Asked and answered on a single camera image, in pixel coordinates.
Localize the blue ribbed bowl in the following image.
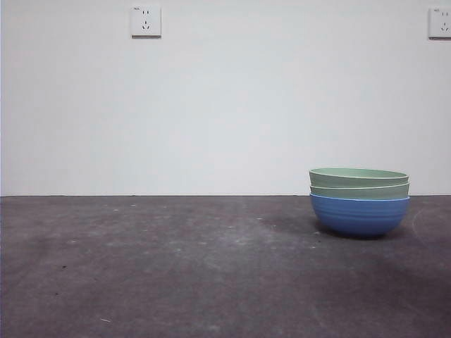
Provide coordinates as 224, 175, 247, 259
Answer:
309, 192, 412, 237

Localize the white wall socket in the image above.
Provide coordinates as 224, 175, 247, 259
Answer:
130, 5, 163, 39
428, 7, 451, 40

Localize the pale green ribbed bowl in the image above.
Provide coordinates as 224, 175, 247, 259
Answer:
309, 182, 412, 201
308, 167, 411, 188

